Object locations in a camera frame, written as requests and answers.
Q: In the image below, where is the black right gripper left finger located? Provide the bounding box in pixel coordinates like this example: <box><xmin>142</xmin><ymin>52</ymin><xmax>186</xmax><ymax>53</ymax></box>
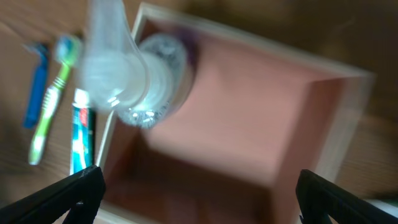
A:
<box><xmin>1</xmin><ymin>165</ymin><xmax>106</xmax><ymax>224</ymax></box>

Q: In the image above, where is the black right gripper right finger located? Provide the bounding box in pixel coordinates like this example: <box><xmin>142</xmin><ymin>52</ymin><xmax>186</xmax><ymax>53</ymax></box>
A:
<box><xmin>295</xmin><ymin>169</ymin><xmax>397</xmax><ymax>224</ymax></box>

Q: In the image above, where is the blue disposable razor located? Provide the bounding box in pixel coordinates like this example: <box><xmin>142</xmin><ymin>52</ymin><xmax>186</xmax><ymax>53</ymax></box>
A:
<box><xmin>23</xmin><ymin>43</ymin><xmax>49</xmax><ymax>128</ymax></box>

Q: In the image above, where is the clear spray bottle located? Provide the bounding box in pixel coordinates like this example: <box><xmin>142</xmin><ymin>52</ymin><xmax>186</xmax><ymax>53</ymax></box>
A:
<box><xmin>79</xmin><ymin>0</ymin><xmax>194</xmax><ymax>129</ymax></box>

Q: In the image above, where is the green white toothbrush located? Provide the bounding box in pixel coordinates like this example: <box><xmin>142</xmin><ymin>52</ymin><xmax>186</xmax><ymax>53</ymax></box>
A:
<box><xmin>28</xmin><ymin>35</ymin><xmax>81</xmax><ymax>166</ymax></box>

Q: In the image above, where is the teal white toothpaste tube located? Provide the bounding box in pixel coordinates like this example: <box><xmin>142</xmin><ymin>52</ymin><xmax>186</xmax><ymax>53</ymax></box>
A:
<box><xmin>70</xmin><ymin>88</ymin><xmax>96</xmax><ymax>175</ymax></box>

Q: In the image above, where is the white box with pink interior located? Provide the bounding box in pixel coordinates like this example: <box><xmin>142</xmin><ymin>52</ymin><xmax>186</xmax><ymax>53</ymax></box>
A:
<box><xmin>97</xmin><ymin>3</ymin><xmax>373</xmax><ymax>223</ymax></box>

